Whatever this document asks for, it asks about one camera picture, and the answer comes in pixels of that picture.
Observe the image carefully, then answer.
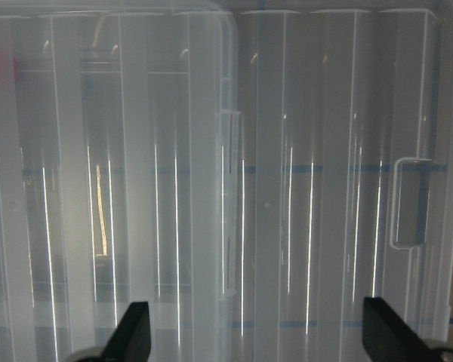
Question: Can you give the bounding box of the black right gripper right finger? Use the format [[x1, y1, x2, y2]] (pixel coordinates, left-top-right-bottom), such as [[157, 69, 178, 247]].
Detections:
[[362, 297, 442, 361]]

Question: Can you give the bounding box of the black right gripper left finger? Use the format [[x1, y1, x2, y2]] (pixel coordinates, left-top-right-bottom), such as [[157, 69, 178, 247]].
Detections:
[[100, 302, 152, 362]]

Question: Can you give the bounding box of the clear plastic box lid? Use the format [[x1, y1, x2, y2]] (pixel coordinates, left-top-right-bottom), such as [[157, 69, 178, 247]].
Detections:
[[0, 5, 453, 362]]

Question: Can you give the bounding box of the clear plastic storage box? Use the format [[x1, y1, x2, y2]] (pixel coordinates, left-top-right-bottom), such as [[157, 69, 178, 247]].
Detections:
[[0, 1, 239, 361]]

